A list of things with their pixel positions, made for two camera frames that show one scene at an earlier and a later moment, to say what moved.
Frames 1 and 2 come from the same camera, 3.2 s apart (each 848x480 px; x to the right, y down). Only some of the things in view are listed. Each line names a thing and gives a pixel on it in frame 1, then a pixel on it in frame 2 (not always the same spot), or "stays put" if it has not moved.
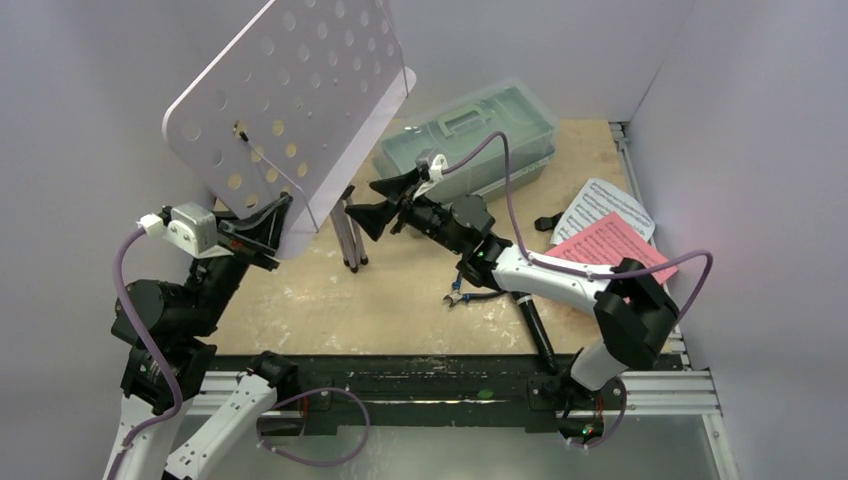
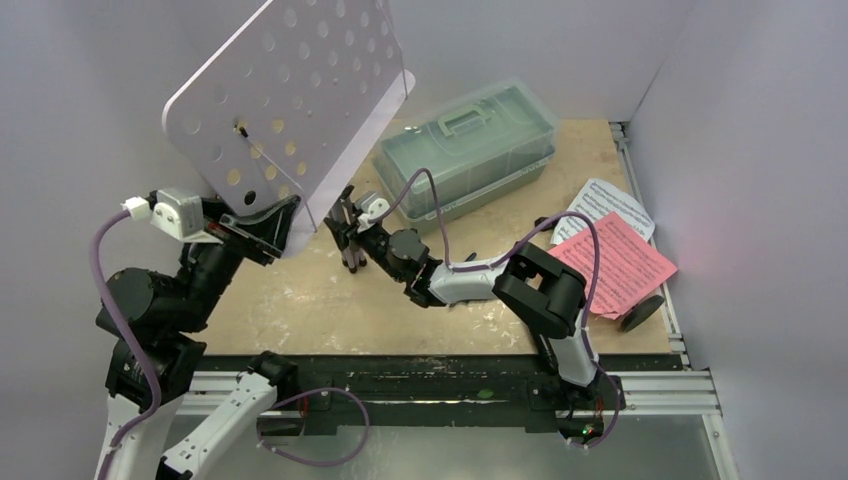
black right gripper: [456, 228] -> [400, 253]
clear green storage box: [461, 119] stays put
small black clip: [542, 223] stays put
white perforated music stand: [289, 106] stays put
